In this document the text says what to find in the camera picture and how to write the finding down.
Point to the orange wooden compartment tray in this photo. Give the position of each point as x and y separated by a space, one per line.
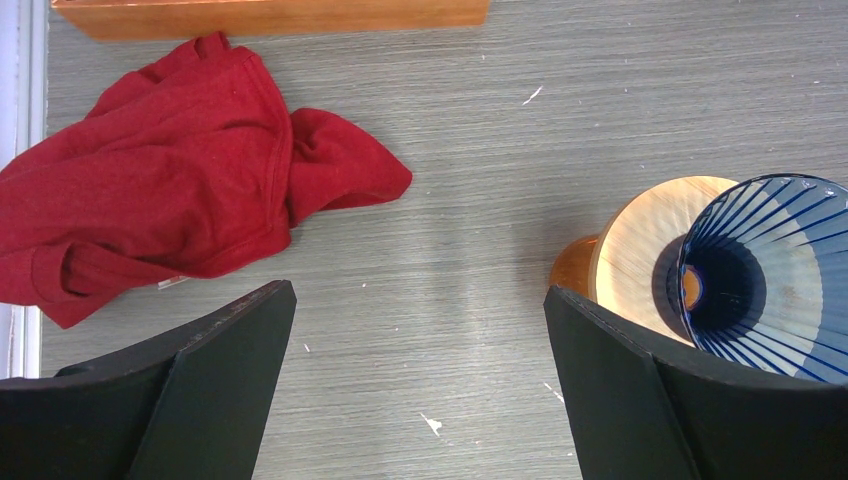
138 20

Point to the orange glass carafe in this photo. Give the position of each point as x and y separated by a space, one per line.
573 268

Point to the red cloth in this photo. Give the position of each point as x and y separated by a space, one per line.
192 166

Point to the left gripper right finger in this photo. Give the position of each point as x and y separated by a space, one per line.
644 406

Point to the blue glass dripper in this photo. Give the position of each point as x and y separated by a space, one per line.
762 277

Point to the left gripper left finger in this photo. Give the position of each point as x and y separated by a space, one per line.
190 403

